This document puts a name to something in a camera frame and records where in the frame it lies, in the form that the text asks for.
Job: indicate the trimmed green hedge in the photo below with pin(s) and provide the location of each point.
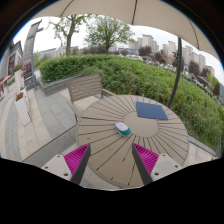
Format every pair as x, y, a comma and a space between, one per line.
202, 117

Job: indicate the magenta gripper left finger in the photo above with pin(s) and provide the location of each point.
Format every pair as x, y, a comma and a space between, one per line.
71, 166

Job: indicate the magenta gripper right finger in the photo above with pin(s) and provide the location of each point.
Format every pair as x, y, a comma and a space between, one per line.
152, 166

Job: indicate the tall grey sign pylon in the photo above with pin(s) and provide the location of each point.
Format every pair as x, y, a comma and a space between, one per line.
28, 69

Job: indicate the white rectangular flower planter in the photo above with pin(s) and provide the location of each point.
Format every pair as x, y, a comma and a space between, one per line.
22, 108

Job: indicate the blue mouse pad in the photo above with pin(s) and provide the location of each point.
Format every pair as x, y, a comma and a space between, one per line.
151, 111

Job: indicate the white and teal computer mouse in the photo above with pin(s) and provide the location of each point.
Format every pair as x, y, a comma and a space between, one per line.
123, 129

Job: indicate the beige patio umbrella canopy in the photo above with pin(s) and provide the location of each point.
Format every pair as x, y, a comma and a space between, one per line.
153, 13

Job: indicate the round slatted outdoor table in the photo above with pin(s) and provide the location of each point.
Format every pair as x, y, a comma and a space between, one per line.
111, 153

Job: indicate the beige slatted patio chair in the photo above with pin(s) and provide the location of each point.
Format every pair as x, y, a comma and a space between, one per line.
83, 87

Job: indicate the bare branched tree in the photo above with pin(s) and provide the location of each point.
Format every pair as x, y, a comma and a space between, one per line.
66, 27

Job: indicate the leafy green tree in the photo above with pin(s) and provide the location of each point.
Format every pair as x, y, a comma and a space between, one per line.
106, 31

